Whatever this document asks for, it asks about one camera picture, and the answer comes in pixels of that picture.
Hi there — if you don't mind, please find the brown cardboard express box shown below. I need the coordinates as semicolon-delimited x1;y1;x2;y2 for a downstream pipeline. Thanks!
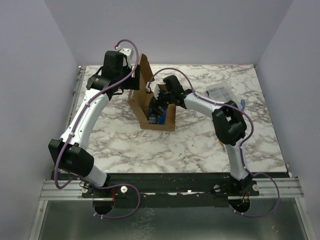
126;52;177;132

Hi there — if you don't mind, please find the blue razor blister pack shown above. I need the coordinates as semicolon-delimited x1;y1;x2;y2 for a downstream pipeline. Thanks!
147;107;167;125

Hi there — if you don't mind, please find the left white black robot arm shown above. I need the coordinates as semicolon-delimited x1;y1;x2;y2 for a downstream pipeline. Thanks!
48;47;140;198

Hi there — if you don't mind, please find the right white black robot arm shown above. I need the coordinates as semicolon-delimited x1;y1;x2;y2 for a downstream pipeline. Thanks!
145;75;252;196

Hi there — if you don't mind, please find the clear plastic parts box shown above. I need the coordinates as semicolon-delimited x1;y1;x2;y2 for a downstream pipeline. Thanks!
205;82;238;103

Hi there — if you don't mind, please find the blue red screwdriver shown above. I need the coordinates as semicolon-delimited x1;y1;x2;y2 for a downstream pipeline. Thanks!
240;99;246;111

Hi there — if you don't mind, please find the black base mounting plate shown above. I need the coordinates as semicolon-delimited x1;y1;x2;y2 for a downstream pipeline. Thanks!
80;173;260;209

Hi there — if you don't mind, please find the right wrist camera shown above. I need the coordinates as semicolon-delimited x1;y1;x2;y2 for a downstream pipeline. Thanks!
145;81;161;100

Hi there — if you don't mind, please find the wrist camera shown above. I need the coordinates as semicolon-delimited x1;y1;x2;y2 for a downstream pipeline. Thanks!
117;47;134;67
145;81;161;100

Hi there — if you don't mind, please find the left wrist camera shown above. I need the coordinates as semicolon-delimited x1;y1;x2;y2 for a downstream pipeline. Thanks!
117;47;134;67

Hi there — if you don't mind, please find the aluminium frame rail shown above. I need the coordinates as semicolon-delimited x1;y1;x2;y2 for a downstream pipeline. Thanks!
40;173;304;201

